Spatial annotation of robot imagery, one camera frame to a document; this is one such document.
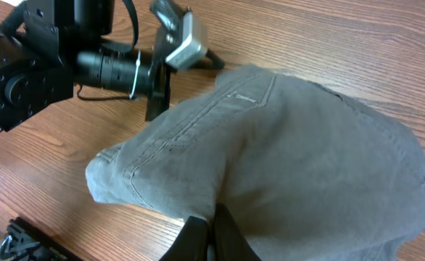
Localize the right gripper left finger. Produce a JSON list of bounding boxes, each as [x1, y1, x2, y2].
[[160, 216, 213, 261]]

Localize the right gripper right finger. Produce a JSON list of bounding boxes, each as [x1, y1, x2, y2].
[[213, 204, 261, 261]]

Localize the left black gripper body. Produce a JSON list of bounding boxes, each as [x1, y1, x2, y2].
[[145, 0, 183, 121]]

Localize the grey shorts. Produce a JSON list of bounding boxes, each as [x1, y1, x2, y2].
[[86, 65, 425, 260]]

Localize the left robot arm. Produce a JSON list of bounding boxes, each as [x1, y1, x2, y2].
[[0, 0, 186, 132]]

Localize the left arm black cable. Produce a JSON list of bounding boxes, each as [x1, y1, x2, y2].
[[75, 0, 143, 102]]

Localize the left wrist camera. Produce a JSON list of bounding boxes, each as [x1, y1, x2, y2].
[[165, 12, 208, 71]]

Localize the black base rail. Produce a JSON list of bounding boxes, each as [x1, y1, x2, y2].
[[0, 217, 82, 261]]

